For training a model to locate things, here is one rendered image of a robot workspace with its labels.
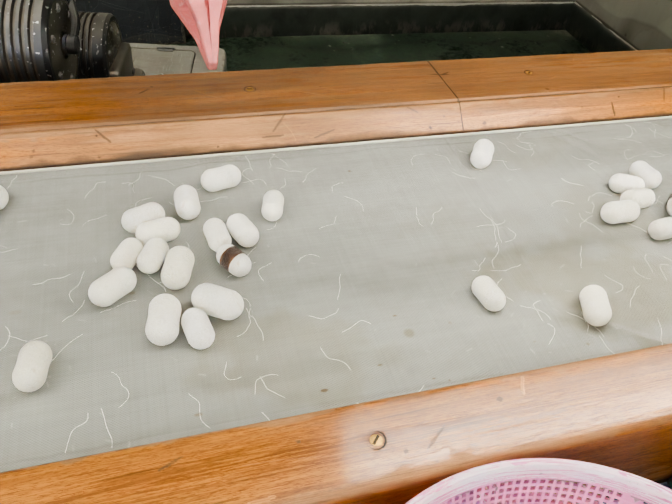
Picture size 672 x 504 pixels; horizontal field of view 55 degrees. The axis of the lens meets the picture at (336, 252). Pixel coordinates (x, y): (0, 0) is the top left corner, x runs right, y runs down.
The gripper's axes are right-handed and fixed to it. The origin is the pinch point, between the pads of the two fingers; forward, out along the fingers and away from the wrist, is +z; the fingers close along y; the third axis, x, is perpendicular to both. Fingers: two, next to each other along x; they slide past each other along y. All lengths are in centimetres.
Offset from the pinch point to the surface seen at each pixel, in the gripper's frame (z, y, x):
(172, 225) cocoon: 12.7, -4.7, 1.0
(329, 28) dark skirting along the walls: -89, 70, 184
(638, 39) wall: -60, 175, 144
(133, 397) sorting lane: 24.3, -8.7, -6.7
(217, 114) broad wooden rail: 1.4, 0.9, 9.7
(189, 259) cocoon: 15.8, -4.0, -1.5
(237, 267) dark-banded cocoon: 16.9, -0.7, -2.0
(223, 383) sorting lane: 24.5, -3.2, -6.8
